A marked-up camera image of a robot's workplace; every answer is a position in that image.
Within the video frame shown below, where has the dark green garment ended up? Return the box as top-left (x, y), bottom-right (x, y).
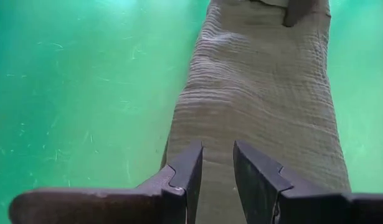
top-left (159, 0), bottom-right (352, 224)

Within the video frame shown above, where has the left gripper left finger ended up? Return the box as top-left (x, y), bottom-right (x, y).
top-left (9, 139), bottom-right (204, 224)

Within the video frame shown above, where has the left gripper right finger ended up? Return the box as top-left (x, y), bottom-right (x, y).
top-left (233, 139), bottom-right (383, 224)

